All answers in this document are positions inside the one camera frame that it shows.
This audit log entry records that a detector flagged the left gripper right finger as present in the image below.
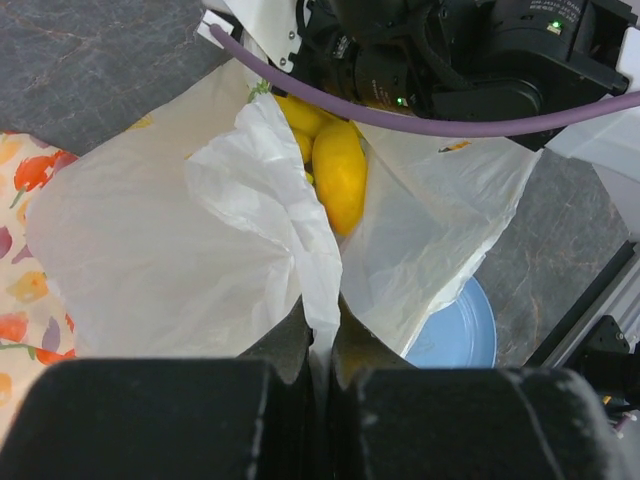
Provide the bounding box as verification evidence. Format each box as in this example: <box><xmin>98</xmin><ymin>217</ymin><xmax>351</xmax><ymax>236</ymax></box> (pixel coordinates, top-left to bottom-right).
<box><xmin>329</xmin><ymin>299</ymin><xmax>416</xmax><ymax>390</ymax></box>

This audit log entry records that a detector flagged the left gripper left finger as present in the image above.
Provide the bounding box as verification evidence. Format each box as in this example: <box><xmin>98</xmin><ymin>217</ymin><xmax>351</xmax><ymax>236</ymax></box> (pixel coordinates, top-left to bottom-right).
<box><xmin>238</xmin><ymin>297</ymin><xmax>314</xmax><ymax>385</ymax></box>

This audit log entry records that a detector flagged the white plastic bag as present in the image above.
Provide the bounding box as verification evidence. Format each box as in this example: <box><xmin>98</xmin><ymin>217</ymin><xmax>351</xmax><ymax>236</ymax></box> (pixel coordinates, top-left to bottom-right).
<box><xmin>26</xmin><ymin>60</ymin><xmax>539</xmax><ymax>357</ymax></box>

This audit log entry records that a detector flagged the large yellow banana bunch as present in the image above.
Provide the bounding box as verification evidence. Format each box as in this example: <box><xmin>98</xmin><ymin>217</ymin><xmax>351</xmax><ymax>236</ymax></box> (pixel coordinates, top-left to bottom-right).
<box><xmin>274</xmin><ymin>95</ymin><xmax>346</xmax><ymax>184</ymax></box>

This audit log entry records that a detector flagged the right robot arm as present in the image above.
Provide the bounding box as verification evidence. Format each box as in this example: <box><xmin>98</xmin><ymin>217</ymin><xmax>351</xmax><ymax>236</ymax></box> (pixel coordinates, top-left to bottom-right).
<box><xmin>293</xmin><ymin>1</ymin><xmax>639</xmax><ymax>181</ymax></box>

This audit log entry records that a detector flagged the blue plate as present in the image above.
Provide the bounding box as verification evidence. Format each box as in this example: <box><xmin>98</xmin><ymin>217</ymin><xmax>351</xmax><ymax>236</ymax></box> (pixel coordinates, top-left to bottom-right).
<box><xmin>405</xmin><ymin>277</ymin><xmax>497</xmax><ymax>369</ymax></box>

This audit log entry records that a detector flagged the floral patterned cloth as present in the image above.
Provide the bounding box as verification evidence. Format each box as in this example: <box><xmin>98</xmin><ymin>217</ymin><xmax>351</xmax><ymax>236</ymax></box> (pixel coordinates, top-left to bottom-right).
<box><xmin>0</xmin><ymin>130</ymin><xmax>81</xmax><ymax>401</ymax></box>

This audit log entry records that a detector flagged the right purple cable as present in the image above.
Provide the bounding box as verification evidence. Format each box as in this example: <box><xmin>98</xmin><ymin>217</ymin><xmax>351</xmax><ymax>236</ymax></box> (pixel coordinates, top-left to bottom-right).
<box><xmin>208</xmin><ymin>22</ymin><xmax>640</xmax><ymax>136</ymax></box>

